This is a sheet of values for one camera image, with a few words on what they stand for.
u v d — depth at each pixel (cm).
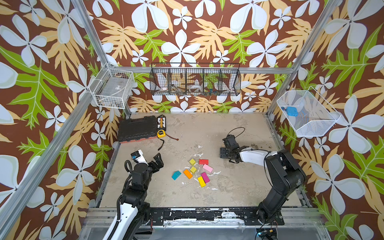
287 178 47
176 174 87
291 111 86
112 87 86
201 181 86
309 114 82
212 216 75
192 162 91
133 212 53
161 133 105
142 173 58
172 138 105
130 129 106
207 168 91
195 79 98
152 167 70
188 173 89
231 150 82
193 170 88
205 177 88
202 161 93
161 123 112
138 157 68
